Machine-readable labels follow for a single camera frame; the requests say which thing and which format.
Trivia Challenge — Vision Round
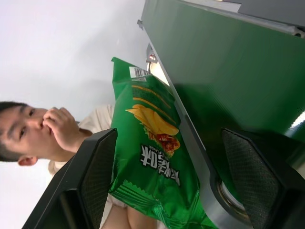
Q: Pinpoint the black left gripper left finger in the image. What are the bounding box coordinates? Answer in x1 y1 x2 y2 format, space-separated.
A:
23 128 118 229

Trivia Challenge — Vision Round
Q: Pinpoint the grey conveyor side frame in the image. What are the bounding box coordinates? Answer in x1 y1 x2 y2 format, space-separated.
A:
137 19 254 229

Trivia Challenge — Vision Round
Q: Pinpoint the person in beige shirt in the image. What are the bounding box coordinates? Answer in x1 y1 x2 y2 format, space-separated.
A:
0 101 158 229

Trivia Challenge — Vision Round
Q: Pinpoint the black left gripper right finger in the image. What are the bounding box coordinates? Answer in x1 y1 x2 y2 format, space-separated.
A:
220 127 305 229

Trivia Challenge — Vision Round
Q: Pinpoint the green conveyor belt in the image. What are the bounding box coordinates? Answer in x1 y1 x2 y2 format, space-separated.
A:
141 0 305 210

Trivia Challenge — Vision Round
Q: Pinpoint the person's bare hand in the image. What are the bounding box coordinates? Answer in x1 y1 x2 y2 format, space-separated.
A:
42 107 92 153

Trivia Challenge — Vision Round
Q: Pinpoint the green potato chip bag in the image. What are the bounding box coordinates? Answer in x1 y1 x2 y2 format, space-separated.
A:
108 56 216 229

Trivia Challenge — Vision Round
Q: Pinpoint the conveyor sensor with red light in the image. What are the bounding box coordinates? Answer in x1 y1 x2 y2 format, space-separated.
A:
145 42 158 72

